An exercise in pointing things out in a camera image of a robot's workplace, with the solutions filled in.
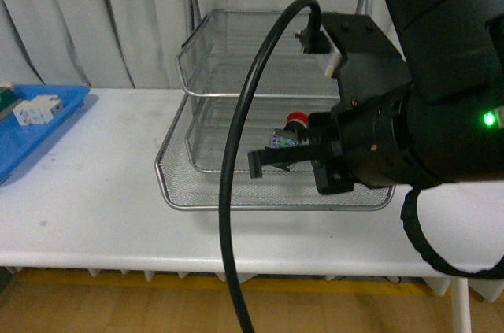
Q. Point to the red emergency stop button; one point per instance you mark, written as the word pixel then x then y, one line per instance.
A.
pixel 289 135

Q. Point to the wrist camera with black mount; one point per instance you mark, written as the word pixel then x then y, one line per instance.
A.
pixel 357 54

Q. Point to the silver mesh three-tier rack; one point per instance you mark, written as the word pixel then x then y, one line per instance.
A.
pixel 212 66

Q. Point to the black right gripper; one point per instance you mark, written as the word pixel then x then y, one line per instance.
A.
pixel 369 144

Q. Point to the green terminal block component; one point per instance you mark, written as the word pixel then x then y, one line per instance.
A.
pixel 9 99

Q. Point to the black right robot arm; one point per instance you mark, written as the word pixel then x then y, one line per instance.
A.
pixel 424 113

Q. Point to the blue plastic tray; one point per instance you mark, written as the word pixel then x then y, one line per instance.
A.
pixel 18 142

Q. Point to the white relay module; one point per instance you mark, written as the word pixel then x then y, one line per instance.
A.
pixel 40 110

